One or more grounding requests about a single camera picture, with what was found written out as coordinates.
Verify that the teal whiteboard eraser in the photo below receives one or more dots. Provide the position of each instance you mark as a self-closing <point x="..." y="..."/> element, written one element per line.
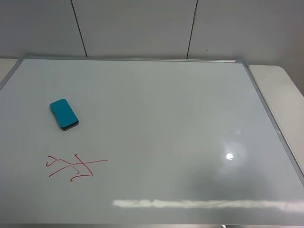
<point x="63" y="114"/>

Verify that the white whiteboard with aluminium frame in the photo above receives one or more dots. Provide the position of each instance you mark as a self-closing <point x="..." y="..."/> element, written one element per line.
<point x="187" y="142"/>

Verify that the red marker scribble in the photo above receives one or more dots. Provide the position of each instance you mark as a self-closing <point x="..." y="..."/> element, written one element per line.
<point x="81" y="168"/>

